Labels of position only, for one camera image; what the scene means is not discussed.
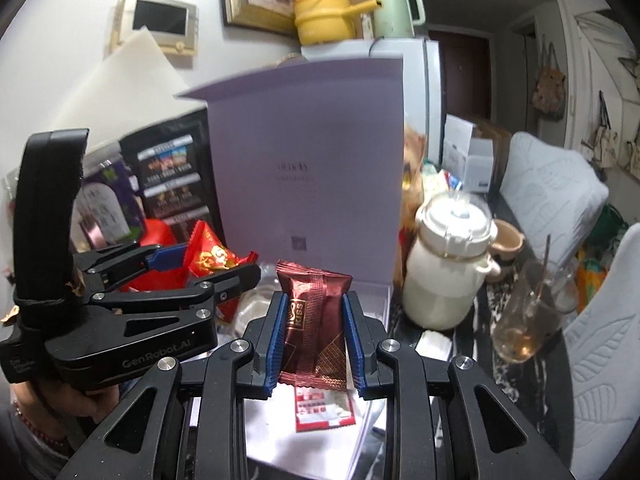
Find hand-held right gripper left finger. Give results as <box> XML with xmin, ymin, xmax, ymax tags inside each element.
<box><xmin>55</xmin><ymin>290</ymin><xmax>293</xmax><ymax>480</ymax></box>

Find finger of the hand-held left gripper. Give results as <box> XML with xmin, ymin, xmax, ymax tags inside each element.
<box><xmin>72</xmin><ymin>240</ymin><xmax>192</xmax><ymax>294</ymax></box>
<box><xmin>82</xmin><ymin>262</ymin><xmax>262</xmax><ymax>336</ymax></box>

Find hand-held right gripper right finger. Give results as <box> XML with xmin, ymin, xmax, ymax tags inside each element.
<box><xmin>341</xmin><ymin>290</ymin><xmax>578</xmax><ymax>480</ymax></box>

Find red candy packet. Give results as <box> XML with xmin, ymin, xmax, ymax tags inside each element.
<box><xmin>182</xmin><ymin>220</ymin><xmax>259</xmax><ymax>281</ymax></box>

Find brown chocolate packet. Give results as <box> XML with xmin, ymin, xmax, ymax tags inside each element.
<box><xmin>276</xmin><ymin>260</ymin><xmax>353</xmax><ymax>391</ymax></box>

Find long red white packet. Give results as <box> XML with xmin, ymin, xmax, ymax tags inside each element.
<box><xmin>292</xmin><ymin>385</ymin><xmax>357</xmax><ymax>433</ymax></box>

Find lavender gift box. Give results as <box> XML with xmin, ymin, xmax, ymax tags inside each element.
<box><xmin>174</xmin><ymin>56</ymin><xmax>406</xmax><ymax>480</ymax></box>

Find person's left forearm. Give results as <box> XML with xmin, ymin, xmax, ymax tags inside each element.
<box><xmin>0</xmin><ymin>385</ymin><xmax>76</xmax><ymax>480</ymax></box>

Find person's left hand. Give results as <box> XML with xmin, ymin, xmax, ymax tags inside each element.
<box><xmin>10</xmin><ymin>375</ymin><xmax>125</xmax><ymax>427</ymax></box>

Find red bottle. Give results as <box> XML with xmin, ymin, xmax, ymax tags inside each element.
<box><xmin>122</xmin><ymin>218</ymin><xmax>188</xmax><ymax>293</ymax></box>

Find black printed bag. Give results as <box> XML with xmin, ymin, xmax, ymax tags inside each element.
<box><xmin>120</xmin><ymin>108</ymin><xmax>226</xmax><ymax>251</ymax></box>

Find white lidded jar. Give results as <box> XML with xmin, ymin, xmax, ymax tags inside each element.
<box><xmin>401</xmin><ymin>190</ymin><xmax>501</xmax><ymax>331</ymax></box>

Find glass cup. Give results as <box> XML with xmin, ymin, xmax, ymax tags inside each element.
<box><xmin>492</xmin><ymin>260</ymin><xmax>581</xmax><ymax>365</ymax></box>

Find white foam board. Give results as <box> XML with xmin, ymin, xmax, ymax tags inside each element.
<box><xmin>50</xmin><ymin>27</ymin><xmax>206</xmax><ymax>133</ymax></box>

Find wooden bowl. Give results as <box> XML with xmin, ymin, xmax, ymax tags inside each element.
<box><xmin>487</xmin><ymin>220</ymin><xmax>525</xmax><ymax>267</ymax></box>

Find orange plush toy bag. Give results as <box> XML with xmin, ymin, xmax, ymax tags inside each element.
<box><xmin>400</xmin><ymin>122</ymin><xmax>429</xmax><ymax>261</ymax></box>

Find metal spoon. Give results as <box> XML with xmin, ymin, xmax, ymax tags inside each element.
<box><xmin>532</xmin><ymin>234</ymin><xmax>552</xmax><ymax>306</ymax></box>

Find white cardboard boxes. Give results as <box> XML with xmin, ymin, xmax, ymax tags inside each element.
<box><xmin>442</xmin><ymin>114</ymin><xmax>496</xmax><ymax>193</ymax></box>

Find grey leaf pattern chair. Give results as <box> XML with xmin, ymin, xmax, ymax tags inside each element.
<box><xmin>500</xmin><ymin>131</ymin><xmax>611</xmax><ymax>271</ymax></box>
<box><xmin>562</xmin><ymin>222</ymin><xmax>640</xmax><ymax>461</ymax></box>

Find open brown carton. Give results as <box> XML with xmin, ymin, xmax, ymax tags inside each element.
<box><xmin>470</xmin><ymin>117</ymin><xmax>513</xmax><ymax>186</ymax></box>

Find green orange bag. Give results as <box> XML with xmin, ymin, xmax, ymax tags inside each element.
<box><xmin>575</xmin><ymin>204</ymin><xmax>631</xmax><ymax>313</ymax></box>

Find white fridge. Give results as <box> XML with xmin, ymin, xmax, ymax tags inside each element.
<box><xmin>300</xmin><ymin>37</ymin><xmax>446</xmax><ymax>166</ymax></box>

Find yellow pot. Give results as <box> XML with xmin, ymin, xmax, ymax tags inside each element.
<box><xmin>293</xmin><ymin>0</ymin><xmax>377</xmax><ymax>46</ymax></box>

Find brown door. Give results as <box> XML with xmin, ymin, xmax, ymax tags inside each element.
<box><xmin>427</xmin><ymin>30</ymin><xmax>493</xmax><ymax>121</ymax></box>

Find pale green kettle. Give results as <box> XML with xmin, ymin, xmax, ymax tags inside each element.
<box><xmin>370</xmin><ymin>0</ymin><xmax>426</xmax><ymax>40</ymax></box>

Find beige tote bag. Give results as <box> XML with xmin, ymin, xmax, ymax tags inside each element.
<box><xmin>580</xmin><ymin>92</ymin><xmax>618</xmax><ymax>171</ymax></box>
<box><xmin>617</xmin><ymin>125</ymin><xmax>640</xmax><ymax>178</ymax></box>

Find brown tote bag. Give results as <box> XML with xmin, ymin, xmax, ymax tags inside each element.
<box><xmin>531</xmin><ymin>35</ymin><xmax>568</xmax><ymax>121</ymax></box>

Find red bead bracelet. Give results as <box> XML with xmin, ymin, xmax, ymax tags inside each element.
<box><xmin>14</xmin><ymin>397</ymin><xmax>68</xmax><ymax>448</ymax></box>

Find beige wall intercom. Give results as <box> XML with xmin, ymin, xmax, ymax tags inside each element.
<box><xmin>109</xmin><ymin>0</ymin><xmax>198</xmax><ymax>56</ymax></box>

